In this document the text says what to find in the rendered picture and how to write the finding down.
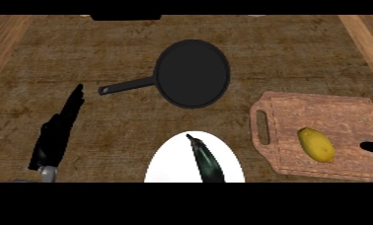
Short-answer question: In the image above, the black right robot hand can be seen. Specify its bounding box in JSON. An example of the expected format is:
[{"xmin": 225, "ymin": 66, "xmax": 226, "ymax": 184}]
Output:
[{"xmin": 359, "ymin": 140, "xmax": 373, "ymax": 153}]

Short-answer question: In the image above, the yellow lemon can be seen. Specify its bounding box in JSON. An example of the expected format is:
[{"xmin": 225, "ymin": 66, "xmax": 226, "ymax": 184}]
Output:
[{"xmin": 297, "ymin": 126, "xmax": 337, "ymax": 164}]

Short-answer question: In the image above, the black frying pan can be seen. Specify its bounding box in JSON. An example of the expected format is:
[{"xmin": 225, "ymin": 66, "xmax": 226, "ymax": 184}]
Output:
[{"xmin": 98, "ymin": 38, "xmax": 232, "ymax": 110}]

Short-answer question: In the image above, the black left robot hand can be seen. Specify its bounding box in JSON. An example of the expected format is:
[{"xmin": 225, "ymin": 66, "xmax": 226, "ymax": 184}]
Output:
[{"xmin": 27, "ymin": 83, "xmax": 86, "ymax": 172}]

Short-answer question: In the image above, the wooden cutting board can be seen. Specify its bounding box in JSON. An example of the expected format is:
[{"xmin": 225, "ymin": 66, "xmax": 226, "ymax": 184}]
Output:
[{"xmin": 250, "ymin": 90, "xmax": 373, "ymax": 183}]

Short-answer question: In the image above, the dark eggplant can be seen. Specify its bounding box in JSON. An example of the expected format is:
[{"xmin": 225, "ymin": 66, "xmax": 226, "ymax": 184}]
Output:
[{"xmin": 186, "ymin": 133, "xmax": 228, "ymax": 184}]

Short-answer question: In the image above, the white plate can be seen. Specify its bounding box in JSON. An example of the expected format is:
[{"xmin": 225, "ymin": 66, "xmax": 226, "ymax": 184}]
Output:
[{"xmin": 143, "ymin": 130, "xmax": 247, "ymax": 184}]

